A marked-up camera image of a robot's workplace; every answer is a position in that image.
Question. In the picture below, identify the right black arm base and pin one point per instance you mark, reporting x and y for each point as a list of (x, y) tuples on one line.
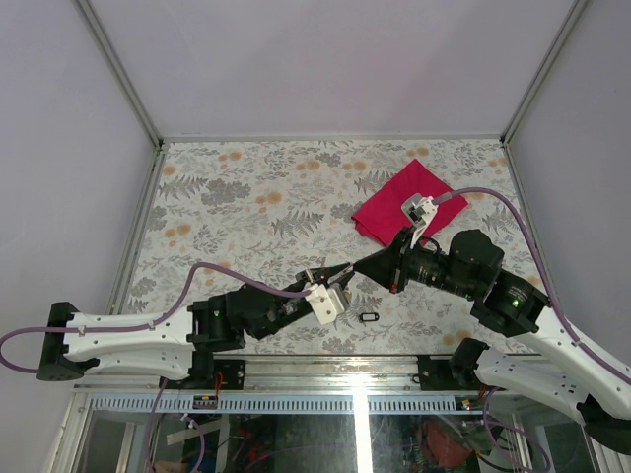
[(434, 374)]

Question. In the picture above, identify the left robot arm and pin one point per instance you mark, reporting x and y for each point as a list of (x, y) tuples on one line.
[(179, 345)]

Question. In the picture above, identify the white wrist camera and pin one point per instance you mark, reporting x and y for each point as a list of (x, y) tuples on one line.
[(420, 211), (327, 302)]

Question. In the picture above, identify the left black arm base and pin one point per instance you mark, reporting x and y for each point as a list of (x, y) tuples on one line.
[(226, 375)]

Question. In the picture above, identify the black tag key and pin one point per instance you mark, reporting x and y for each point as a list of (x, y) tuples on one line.
[(368, 317)]

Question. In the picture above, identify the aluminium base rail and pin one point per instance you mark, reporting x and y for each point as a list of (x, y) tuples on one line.
[(291, 385)]

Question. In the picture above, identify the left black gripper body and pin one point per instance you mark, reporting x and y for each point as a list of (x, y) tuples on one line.
[(292, 310)]

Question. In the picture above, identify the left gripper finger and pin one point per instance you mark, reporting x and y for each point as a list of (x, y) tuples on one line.
[(339, 284), (322, 275)]

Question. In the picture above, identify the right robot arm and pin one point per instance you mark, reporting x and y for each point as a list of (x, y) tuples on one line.
[(579, 387)]

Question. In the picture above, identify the folded magenta cloth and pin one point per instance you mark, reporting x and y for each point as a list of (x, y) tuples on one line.
[(383, 215)]

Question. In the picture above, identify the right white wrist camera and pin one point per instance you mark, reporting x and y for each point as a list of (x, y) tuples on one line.
[(420, 211)]

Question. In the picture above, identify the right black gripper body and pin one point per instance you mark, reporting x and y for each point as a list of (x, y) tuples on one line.
[(429, 266)]

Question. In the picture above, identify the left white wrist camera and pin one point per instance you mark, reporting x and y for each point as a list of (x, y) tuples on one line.
[(327, 302)]

